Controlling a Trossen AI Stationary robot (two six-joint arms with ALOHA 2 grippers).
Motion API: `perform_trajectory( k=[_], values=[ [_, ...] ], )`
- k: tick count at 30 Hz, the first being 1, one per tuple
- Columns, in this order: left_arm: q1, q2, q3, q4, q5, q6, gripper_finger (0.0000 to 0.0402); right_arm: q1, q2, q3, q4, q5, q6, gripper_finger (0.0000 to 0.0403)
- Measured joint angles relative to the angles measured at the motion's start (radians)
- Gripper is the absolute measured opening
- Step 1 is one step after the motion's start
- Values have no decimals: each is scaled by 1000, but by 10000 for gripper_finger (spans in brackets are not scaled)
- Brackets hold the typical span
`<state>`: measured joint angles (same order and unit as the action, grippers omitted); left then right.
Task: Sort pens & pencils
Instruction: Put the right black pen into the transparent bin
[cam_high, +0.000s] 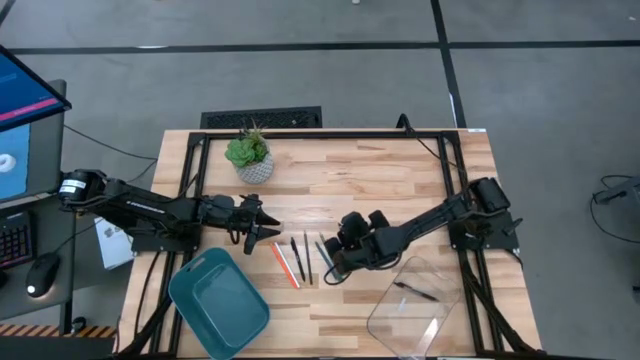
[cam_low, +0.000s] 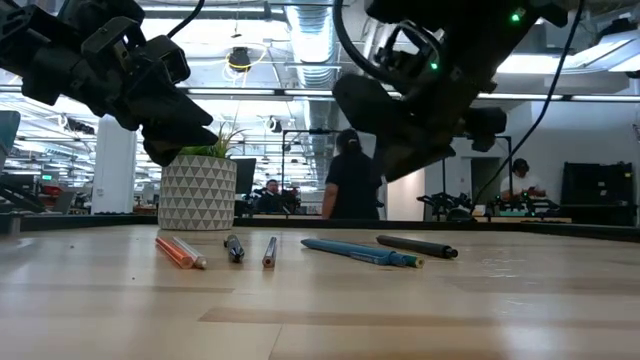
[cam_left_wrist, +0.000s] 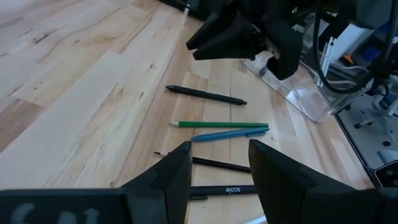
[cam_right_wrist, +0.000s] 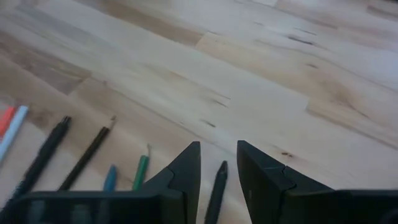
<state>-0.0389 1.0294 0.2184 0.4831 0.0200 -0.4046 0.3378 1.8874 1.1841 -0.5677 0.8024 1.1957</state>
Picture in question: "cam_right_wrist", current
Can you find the black pencil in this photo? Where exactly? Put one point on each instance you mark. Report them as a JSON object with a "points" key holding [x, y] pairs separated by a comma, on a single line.
{"points": [[87, 155]]}

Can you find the white pencil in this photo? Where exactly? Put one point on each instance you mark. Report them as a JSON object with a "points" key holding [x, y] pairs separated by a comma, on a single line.
{"points": [[14, 127]]}

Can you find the black pen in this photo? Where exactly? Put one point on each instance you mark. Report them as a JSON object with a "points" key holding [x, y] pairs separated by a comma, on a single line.
{"points": [[43, 155], [217, 186]]}

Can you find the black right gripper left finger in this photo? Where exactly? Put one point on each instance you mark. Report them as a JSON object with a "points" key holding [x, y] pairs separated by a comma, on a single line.
{"points": [[189, 174]]}

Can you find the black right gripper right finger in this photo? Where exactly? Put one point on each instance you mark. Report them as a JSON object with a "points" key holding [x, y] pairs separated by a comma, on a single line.
{"points": [[264, 186]]}

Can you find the blue pen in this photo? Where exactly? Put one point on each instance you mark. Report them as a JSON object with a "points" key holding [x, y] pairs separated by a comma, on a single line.
{"points": [[110, 179]]}

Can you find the orange pencil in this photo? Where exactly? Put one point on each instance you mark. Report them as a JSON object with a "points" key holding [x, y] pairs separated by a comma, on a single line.
{"points": [[5, 119]]}

